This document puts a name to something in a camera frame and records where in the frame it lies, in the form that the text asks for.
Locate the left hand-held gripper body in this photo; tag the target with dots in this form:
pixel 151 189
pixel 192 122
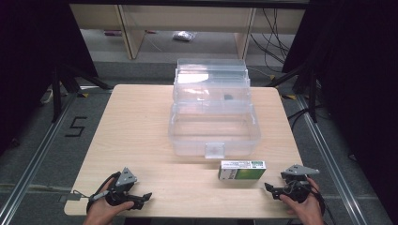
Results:
pixel 125 179

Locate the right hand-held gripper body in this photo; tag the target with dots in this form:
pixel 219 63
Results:
pixel 297 184

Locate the green and white carton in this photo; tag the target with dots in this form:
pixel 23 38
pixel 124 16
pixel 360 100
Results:
pixel 247 172

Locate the clear plastic storage box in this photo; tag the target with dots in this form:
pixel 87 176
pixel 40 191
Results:
pixel 216 131

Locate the person's right hand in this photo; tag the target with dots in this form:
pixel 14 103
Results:
pixel 305 211

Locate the person's left hand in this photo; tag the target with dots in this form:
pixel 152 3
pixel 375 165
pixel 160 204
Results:
pixel 103 211

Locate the black metal stand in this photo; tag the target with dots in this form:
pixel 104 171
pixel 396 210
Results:
pixel 64 84
pixel 308 84

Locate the dark curtain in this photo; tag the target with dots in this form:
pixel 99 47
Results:
pixel 359 78
pixel 28 62

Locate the pink flat object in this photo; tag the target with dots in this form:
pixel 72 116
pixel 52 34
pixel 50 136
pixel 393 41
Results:
pixel 112 32

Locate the beige wooden desk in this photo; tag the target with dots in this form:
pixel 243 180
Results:
pixel 134 28

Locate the clear plastic bag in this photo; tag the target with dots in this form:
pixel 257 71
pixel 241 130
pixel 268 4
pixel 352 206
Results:
pixel 184 36

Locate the metal floor rail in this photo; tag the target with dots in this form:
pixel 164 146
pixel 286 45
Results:
pixel 331 162
pixel 31 162

